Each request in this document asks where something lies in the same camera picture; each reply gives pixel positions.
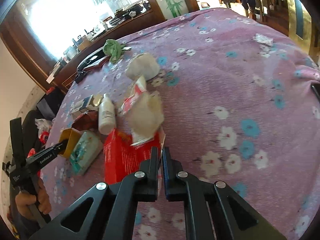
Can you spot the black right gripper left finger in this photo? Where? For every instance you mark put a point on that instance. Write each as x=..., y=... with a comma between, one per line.
x=106, y=211

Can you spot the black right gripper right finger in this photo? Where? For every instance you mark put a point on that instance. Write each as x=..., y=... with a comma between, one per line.
x=213, y=210

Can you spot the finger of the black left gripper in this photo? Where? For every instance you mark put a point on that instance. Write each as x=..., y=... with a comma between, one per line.
x=59, y=149

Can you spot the yellow cardboard box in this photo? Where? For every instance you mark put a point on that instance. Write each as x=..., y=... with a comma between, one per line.
x=72, y=136

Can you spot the green white wipes pack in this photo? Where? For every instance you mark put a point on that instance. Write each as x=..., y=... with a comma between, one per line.
x=85, y=152

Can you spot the dark red snack packet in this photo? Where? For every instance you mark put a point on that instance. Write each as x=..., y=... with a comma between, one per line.
x=86, y=121

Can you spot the blue white medicine box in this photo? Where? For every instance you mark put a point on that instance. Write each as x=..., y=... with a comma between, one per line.
x=90, y=103

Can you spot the white plastic bottle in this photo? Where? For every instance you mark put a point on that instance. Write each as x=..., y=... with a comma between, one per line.
x=106, y=115

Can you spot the white tissue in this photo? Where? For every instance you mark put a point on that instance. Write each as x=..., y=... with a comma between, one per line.
x=145, y=117

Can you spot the red white wrapper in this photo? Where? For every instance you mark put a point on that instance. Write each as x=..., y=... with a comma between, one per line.
x=134, y=91

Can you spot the person's left hand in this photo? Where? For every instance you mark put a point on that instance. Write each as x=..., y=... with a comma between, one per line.
x=24, y=200

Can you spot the clear plastic bag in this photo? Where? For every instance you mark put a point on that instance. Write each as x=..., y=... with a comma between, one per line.
x=43, y=125

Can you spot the dark shopping bag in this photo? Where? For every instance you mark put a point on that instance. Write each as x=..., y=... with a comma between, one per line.
x=50, y=103

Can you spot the black flat case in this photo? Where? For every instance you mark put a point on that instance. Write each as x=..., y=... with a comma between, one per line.
x=90, y=59

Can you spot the purple floral tablecloth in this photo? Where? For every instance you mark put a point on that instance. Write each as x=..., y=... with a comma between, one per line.
x=234, y=109

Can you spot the green cloth rag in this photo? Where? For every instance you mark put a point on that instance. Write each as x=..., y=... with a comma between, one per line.
x=113, y=49

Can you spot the white paper scrap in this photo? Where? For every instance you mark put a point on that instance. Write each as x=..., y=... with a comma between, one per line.
x=262, y=39

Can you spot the wooden stair railing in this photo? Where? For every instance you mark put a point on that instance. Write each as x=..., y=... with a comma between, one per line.
x=273, y=13

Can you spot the small black strap object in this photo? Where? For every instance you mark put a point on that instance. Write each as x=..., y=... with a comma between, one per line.
x=80, y=76

